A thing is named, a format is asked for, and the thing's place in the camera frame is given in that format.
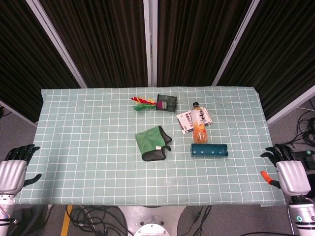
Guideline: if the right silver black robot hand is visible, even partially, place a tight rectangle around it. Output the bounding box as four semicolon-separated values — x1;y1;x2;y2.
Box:
260;144;312;197

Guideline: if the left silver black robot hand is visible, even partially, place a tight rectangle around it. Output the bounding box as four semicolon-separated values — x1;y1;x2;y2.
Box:
0;144;42;195

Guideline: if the green cloth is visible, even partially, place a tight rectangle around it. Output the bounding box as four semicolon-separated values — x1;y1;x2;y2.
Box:
134;125;172;162

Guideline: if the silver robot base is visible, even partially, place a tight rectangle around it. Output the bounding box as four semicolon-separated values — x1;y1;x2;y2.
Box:
118;205;188;236

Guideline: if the black foot pedal unit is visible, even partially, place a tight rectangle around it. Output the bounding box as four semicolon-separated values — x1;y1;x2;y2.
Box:
294;149;315;170

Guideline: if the green checked tablecloth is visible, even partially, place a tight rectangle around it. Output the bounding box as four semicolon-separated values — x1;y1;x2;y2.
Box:
18;86;286;207

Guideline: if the teal roll-up case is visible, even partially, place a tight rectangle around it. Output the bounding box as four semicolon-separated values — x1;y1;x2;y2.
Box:
190;143;229;157

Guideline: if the orange drink bottle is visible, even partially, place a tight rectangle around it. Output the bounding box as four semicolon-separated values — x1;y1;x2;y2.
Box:
191;102;209;144

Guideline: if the dark curtain partition panel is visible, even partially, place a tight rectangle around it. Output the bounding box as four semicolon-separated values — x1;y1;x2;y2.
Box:
0;0;87;127
27;0;154;89
147;0;260;87
212;0;315;126

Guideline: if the white red printed card box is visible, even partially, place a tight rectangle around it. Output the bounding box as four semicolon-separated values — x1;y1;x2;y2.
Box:
176;107;213;135

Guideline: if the black mesh pen holder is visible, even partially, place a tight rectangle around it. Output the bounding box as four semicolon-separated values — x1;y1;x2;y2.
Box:
156;93;178;112

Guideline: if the red yellow green feather shuttlecock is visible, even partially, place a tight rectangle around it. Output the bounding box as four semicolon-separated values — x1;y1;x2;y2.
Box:
130;96;168;112

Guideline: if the black floor cable bundle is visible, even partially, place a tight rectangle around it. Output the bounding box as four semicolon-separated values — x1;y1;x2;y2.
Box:
273;98;315;148
66;205;129;236

